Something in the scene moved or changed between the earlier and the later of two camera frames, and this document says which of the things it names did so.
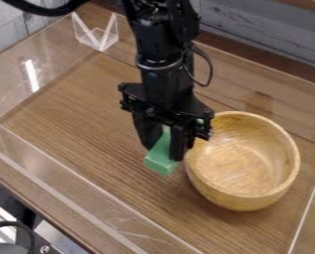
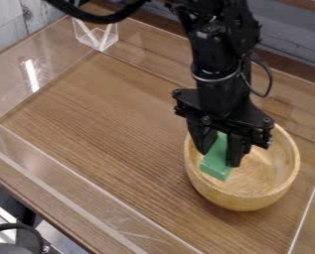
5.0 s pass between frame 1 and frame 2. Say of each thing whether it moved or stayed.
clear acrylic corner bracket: stayed
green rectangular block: moved
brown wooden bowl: stayed
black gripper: moved
